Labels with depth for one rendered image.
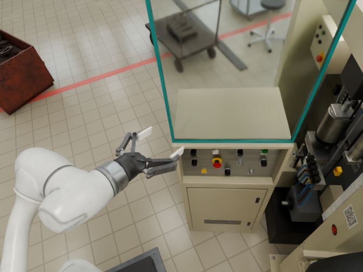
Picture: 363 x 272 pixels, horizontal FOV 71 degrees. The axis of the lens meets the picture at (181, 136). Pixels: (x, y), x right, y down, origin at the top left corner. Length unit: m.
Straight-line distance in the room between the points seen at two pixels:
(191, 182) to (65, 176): 0.96
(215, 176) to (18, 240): 1.06
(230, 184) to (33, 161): 1.07
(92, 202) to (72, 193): 0.05
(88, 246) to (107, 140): 1.14
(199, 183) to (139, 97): 2.05
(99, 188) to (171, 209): 1.82
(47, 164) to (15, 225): 0.17
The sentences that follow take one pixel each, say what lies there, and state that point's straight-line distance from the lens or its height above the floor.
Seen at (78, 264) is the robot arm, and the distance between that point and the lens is 1.40.
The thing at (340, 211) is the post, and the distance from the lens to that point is 1.29.
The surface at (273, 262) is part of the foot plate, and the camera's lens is 2.34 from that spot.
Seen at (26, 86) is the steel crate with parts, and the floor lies 0.26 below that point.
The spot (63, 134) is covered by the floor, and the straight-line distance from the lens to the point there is 3.31.
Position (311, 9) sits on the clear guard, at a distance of 0.84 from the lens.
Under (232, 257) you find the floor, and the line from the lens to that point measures 2.31.
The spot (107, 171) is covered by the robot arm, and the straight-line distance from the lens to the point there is 0.68.
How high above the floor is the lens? 2.25
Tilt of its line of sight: 52 degrees down
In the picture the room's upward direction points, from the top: 8 degrees counter-clockwise
